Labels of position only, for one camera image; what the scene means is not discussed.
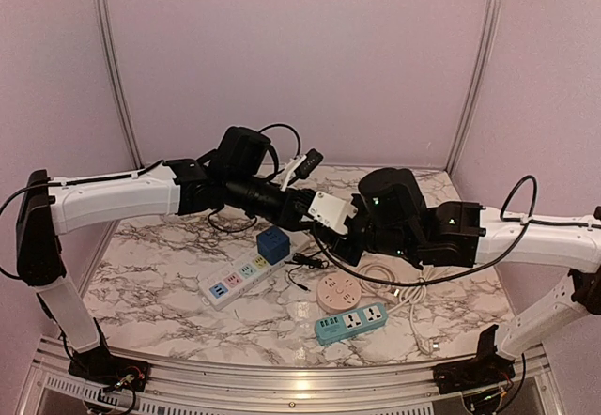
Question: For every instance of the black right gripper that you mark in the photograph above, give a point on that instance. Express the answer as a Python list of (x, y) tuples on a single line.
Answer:
[(350, 256)]

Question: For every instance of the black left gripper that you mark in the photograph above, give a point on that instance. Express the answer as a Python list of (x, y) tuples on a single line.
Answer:
[(291, 211)]

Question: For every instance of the blue cube power socket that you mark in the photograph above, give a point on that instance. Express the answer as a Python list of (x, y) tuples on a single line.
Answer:
[(273, 244)]

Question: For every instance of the black power adapter with cable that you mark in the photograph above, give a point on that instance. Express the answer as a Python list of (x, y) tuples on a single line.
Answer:
[(304, 261)]

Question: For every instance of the white multicolour power strip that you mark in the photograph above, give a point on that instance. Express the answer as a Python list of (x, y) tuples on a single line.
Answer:
[(225, 280)]

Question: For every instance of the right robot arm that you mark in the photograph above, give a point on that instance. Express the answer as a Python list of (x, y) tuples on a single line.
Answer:
[(388, 215)]

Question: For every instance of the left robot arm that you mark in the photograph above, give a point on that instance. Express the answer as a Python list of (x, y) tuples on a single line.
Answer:
[(225, 177)]

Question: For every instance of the pink round power socket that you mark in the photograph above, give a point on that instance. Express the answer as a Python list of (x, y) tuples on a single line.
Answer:
[(338, 292)]

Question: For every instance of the teal power strip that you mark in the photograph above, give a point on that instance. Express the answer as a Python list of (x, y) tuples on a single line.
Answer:
[(337, 328)]

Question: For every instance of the right aluminium frame post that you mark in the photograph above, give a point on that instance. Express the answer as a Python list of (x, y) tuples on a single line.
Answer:
[(483, 54)]

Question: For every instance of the aluminium frame post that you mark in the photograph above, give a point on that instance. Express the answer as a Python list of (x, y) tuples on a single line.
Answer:
[(483, 54), (108, 46)]

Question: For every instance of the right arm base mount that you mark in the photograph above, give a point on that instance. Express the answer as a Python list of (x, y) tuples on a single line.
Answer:
[(487, 367)]

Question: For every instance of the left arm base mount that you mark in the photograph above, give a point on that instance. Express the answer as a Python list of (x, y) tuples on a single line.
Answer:
[(100, 365)]

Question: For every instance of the left aluminium frame post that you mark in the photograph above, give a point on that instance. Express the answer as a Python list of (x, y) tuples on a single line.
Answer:
[(108, 46)]

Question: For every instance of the aluminium front rail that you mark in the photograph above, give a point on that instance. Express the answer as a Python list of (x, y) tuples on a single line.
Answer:
[(177, 386)]

